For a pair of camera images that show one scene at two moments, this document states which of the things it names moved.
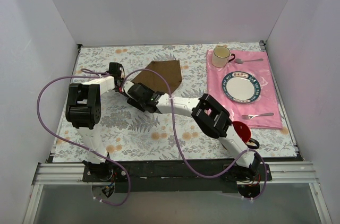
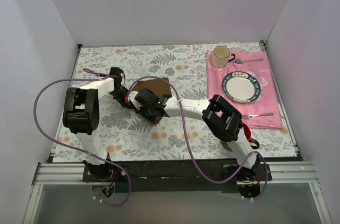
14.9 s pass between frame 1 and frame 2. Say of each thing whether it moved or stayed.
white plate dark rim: stayed
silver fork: stayed
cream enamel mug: stayed
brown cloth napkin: moved
